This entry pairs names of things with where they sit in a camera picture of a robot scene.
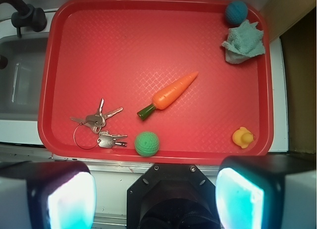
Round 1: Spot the yellow rubber duck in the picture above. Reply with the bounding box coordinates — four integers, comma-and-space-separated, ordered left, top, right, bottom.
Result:
232, 126, 255, 149

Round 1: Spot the silver key bunch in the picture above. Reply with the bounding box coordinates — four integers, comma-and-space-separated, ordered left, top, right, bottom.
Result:
70, 98, 128, 151

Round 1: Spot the red plastic tray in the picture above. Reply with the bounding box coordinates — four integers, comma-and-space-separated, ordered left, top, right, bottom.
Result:
38, 0, 273, 165

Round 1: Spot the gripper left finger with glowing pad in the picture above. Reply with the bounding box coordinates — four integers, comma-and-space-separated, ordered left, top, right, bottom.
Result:
0, 161, 97, 229

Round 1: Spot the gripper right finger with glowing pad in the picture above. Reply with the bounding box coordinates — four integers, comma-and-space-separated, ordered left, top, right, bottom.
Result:
215, 155, 317, 229

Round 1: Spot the brown cardboard panel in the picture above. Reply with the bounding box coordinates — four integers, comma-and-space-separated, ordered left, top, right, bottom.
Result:
261, 0, 317, 155

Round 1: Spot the blue dimpled ball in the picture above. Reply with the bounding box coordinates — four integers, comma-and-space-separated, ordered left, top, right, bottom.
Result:
225, 0, 248, 25

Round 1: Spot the orange toy carrot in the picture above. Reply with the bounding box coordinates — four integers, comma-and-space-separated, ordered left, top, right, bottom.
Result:
137, 71, 199, 120

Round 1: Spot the grey sink basin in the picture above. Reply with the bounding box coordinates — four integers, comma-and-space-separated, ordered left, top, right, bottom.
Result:
0, 32, 49, 121

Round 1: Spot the grey sink faucet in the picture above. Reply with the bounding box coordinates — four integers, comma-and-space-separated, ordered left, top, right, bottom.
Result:
0, 0, 47, 38

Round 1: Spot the green dimpled ball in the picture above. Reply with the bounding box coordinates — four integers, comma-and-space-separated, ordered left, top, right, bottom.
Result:
134, 131, 160, 157

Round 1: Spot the light green crumpled cloth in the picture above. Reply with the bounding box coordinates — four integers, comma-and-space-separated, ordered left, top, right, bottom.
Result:
221, 20, 265, 64

